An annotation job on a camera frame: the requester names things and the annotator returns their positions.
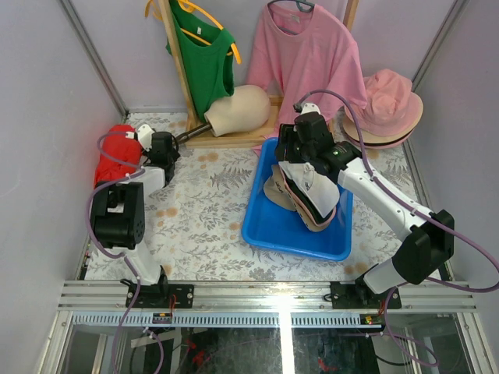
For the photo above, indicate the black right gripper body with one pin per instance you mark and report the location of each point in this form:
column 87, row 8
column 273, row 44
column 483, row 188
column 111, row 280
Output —
column 295, row 150

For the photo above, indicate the black bucket hat beige brim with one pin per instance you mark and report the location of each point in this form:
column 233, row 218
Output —
column 379, row 144

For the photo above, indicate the white baseball cap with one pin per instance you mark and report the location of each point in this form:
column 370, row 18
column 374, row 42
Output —
column 318, row 189

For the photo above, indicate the beige mannequin head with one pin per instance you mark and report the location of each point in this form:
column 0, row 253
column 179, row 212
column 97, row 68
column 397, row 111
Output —
column 246, row 110

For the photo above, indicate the black cap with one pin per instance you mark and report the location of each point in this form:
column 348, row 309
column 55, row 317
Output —
column 307, row 211

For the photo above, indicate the blue plastic bin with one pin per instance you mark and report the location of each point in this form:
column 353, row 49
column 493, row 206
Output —
column 268, row 226

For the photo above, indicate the pink bucket hat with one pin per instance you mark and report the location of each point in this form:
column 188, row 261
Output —
column 369, row 137

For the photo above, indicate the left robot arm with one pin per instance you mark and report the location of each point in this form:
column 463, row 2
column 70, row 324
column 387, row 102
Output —
column 116, row 209

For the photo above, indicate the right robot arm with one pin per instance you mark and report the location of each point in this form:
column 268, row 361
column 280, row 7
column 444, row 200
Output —
column 426, row 242

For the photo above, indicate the khaki baseball cap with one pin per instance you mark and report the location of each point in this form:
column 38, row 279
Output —
column 271, row 192

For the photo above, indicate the pink baseball cap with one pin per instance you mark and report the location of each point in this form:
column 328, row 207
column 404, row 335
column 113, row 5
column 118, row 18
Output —
column 278, row 178

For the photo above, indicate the pink t-shirt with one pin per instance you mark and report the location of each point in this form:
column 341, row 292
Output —
column 306, row 52

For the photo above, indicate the wooden clothes rack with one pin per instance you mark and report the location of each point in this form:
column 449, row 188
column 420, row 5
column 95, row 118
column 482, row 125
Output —
column 293, row 53

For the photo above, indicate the green tank top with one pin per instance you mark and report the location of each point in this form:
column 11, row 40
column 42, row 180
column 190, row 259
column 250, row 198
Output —
column 208, row 70

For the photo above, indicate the grey clothes hanger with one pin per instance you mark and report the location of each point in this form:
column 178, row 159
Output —
column 304, row 7

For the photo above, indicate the yellow clothes hanger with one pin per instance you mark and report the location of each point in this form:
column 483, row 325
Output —
column 200, row 26

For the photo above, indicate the red cloth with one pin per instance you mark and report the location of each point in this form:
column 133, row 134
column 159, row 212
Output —
column 121, row 148

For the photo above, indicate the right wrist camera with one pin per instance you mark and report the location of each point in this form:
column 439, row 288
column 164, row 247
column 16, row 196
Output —
column 304, row 108

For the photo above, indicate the aluminium frame rail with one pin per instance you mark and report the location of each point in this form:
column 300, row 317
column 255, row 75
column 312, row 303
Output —
column 262, row 304

